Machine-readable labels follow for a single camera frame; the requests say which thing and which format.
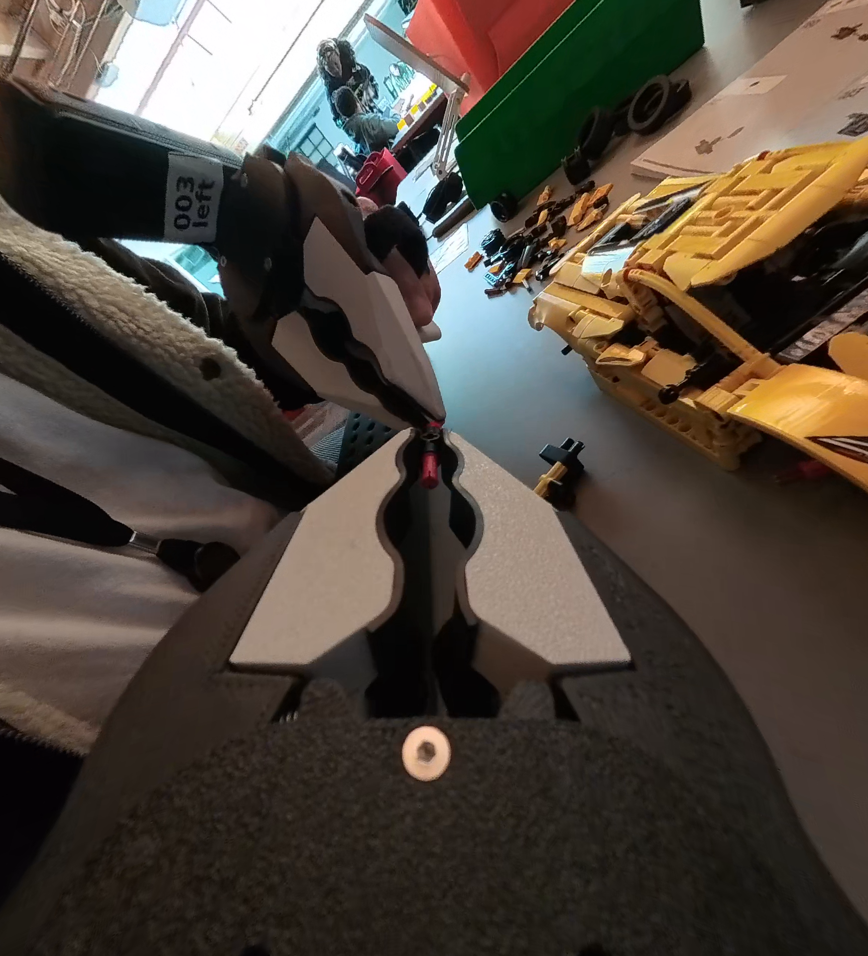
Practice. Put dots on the yellow brick toy car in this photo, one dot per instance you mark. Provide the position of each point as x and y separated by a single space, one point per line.
740 299

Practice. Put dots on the small yellow black brick assembly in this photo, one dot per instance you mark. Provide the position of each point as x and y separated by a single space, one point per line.
557 470

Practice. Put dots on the black perforated chair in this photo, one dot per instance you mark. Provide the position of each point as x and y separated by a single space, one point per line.
366 437

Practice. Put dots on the red tote bag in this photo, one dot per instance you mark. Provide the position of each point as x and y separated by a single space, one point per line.
493 37

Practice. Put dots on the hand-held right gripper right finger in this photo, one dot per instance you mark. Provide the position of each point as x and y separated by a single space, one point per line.
546 590

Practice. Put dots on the green low storage bin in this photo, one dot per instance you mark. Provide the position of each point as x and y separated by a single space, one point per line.
590 97

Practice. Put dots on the open instruction booklet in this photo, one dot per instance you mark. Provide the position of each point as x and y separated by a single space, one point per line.
777 97

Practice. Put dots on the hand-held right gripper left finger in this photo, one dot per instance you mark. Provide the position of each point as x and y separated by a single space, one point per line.
322 590

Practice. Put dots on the person's left hand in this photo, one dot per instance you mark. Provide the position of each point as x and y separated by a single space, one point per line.
422 299

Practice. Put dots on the black rounded desk object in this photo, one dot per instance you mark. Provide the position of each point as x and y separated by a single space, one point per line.
443 196

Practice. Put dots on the clear plastic bag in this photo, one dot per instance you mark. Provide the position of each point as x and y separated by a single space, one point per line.
450 250

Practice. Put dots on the pile of loose brick pieces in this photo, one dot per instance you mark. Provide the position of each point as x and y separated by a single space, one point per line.
538 239

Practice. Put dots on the person's torso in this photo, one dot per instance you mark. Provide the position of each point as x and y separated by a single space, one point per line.
68 597

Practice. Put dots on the person's left forearm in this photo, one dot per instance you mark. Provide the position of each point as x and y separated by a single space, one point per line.
172 276

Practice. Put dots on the red brick pin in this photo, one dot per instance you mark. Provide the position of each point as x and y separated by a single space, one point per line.
429 467

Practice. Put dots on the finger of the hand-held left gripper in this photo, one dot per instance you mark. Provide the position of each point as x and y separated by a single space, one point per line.
314 358
389 328

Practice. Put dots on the wooden board document stand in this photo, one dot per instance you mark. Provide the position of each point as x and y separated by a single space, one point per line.
441 97

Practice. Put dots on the grey desk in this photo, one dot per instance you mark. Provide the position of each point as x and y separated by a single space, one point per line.
553 358

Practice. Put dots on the black toy tire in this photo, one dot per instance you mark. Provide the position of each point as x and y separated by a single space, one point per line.
654 104
598 134
503 207
576 170

